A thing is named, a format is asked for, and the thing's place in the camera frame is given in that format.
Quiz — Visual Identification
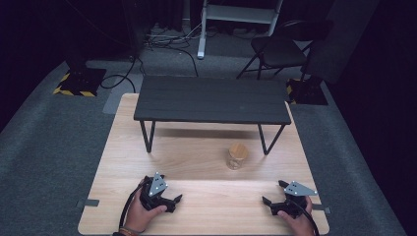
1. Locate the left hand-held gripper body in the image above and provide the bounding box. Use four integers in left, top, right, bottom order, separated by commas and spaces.
140, 171, 177, 214

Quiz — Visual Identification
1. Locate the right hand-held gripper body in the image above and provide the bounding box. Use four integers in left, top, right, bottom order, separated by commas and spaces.
270, 180, 319, 219

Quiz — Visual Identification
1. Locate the person's right hand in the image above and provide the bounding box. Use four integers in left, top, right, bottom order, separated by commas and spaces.
276, 196, 317, 236

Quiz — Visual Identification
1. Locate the person's left hand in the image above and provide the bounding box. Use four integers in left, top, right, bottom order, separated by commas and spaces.
125, 178, 168, 234

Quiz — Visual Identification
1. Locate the grey tape strip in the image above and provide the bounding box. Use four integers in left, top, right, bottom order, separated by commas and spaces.
76, 198, 100, 208
311, 203, 332, 214

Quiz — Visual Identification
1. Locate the glass jar with wooden lid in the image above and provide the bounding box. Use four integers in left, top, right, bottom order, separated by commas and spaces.
225, 142, 250, 171

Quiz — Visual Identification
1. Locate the black low shelf table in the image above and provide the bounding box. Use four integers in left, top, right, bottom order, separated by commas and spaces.
133, 76, 292, 156

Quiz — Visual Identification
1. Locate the black folding chair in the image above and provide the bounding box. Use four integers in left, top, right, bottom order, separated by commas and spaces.
236, 19, 334, 82

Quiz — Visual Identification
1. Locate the grey upright panel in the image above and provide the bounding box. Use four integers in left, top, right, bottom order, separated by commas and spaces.
307, 0, 382, 85

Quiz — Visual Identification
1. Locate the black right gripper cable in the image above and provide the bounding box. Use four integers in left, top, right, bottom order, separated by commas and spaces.
288, 198, 321, 236

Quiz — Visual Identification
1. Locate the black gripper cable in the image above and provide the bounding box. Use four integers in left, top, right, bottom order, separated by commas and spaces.
118, 182, 148, 232
288, 198, 321, 236

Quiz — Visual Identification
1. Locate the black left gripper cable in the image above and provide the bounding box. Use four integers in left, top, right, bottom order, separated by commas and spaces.
118, 182, 148, 232

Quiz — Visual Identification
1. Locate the wrist bracelet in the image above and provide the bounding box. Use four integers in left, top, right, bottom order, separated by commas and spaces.
112, 225, 146, 236

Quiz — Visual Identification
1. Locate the black yellow striped base plate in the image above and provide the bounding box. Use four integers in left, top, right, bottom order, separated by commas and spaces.
52, 67, 108, 98
285, 77, 329, 106

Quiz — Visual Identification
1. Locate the black floor cable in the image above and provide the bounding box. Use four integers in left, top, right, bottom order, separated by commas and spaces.
99, 54, 146, 94

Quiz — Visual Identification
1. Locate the bundle of floor cables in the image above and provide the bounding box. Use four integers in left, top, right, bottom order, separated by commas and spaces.
143, 21, 210, 79

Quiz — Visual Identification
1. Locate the white metal stand frame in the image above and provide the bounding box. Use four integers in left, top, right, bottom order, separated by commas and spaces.
197, 0, 285, 60

